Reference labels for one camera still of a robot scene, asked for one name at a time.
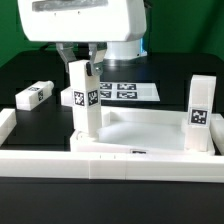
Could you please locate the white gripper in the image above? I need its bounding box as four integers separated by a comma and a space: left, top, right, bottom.
17, 0, 146, 76

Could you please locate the white desk top tray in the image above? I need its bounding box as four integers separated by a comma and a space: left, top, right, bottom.
70, 106, 215, 156

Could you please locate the printed marker sheet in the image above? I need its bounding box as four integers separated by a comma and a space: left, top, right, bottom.
100, 82, 160, 102

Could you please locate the white U-shaped fence frame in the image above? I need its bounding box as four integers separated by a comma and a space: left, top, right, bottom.
0, 109, 224, 183

